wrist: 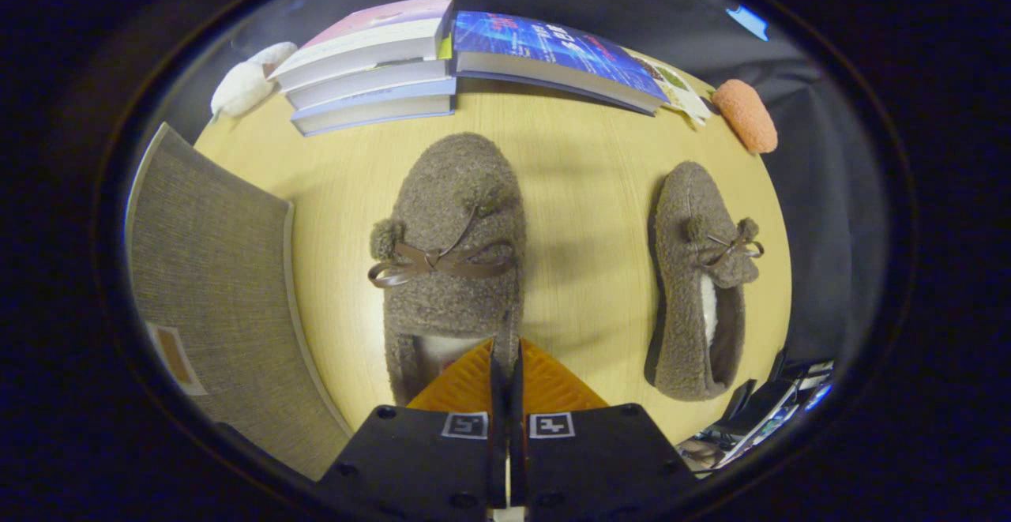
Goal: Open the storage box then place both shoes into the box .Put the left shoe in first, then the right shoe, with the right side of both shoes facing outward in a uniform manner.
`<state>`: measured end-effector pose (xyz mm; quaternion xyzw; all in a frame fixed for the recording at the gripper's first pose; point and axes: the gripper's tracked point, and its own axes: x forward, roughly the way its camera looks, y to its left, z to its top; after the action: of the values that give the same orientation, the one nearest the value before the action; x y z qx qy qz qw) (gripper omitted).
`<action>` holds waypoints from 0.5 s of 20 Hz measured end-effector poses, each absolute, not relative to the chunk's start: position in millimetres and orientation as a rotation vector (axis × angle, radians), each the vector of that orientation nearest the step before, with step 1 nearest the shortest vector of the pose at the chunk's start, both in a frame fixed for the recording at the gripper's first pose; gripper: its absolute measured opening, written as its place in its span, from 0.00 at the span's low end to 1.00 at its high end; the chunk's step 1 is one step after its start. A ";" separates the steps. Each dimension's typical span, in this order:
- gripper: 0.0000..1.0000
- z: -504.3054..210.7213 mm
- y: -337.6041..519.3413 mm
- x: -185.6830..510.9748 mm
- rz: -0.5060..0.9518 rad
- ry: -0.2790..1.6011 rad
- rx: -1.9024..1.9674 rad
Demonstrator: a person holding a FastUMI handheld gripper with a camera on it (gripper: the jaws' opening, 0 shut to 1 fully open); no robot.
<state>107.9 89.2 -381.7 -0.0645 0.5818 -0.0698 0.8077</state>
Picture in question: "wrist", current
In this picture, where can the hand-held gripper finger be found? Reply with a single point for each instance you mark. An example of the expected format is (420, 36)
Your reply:
(516, 427)
(497, 427)

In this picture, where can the brown fuzzy shoe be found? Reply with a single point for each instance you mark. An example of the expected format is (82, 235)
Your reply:
(679, 301)
(450, 190)

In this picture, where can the grey fabric storage box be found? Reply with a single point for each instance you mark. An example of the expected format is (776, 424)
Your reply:
(213, 269)

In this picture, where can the pale blue cover book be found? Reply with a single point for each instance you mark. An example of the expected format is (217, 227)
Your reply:
(371, 110)

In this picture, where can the white cover book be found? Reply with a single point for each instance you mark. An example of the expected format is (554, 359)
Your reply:
(363, 80)

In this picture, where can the food picture leaflet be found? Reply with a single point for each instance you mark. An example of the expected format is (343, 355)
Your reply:
(685, 92)

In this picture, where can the dark blue cover book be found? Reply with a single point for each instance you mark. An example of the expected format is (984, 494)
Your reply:
(553, 52)

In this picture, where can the orange plush toy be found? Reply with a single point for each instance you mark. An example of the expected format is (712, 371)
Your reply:
(746, 115)

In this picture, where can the pink cover book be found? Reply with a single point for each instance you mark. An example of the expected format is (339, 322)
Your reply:
(379, 28)

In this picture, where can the white plush toy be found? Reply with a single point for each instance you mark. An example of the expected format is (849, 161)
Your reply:
(241, 88)

